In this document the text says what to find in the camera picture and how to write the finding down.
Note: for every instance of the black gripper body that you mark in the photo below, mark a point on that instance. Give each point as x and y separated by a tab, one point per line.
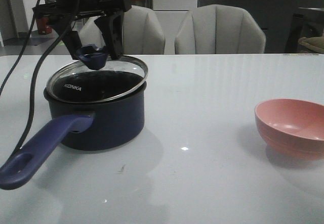
66	11

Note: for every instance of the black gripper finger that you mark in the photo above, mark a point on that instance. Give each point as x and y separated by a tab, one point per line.
69	37
111	27

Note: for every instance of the glass lid with blue knob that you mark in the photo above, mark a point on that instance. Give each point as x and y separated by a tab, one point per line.
96	77

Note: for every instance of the pink bowl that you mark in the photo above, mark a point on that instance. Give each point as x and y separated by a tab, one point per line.
292	127

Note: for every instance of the red trash bin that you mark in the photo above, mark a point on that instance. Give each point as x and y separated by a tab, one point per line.
42	26

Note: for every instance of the left grey upholstered chair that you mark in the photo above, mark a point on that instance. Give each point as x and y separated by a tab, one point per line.
142	33

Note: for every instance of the grey upholstered chair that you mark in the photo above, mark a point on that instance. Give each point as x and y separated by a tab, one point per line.
219	29
142	33

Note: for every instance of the white cabinet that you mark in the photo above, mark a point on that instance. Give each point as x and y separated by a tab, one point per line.
170	14

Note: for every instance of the dark blue saucepan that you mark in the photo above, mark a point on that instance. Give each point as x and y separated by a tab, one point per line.
86	127

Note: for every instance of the right grey upholstered chair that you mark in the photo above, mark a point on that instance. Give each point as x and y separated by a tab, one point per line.
219	29

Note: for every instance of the dark grey counter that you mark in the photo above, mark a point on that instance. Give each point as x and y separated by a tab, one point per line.
280	20

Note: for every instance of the olive cushion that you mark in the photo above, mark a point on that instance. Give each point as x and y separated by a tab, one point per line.
311	44

